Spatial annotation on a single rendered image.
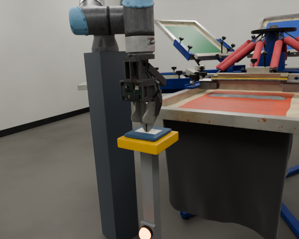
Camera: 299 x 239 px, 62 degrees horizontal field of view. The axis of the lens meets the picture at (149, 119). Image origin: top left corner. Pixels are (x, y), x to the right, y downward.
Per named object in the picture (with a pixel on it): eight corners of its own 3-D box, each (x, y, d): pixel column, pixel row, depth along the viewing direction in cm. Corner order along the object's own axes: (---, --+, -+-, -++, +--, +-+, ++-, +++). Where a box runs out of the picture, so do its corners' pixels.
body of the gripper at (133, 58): (120, 103, 65) (116, 55, 62) (138, 97, 72) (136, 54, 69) (144, 105, 61) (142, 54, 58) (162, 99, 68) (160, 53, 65)
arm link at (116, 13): (109, 9, 75) (108, 1, 65) (146, 8, 76) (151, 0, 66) (112, 36, 77) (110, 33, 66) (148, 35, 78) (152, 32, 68)
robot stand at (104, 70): (102, 233, 171) (83, 52, 141) (123, 221, 182) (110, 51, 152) (116, 247, 158) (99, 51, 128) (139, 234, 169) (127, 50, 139)
